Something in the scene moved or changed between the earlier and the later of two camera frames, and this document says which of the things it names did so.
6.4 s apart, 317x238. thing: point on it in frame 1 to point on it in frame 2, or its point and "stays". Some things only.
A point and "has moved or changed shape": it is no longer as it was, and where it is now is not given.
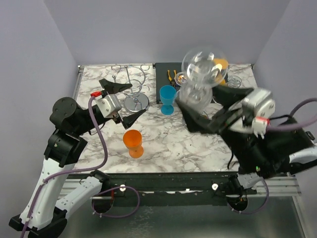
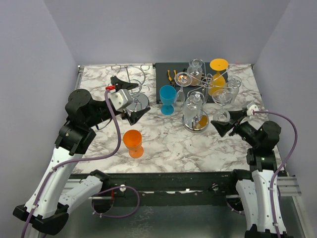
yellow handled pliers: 172,81 stays
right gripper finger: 196,122 to 222,128
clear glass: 202,68 has moved or changed shape
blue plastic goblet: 167,94 stays
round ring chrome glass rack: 134,101 stays
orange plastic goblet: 132,140 stays
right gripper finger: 227,95 to 237,114
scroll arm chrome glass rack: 215,103 to 196,119
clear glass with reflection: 234,81 stays
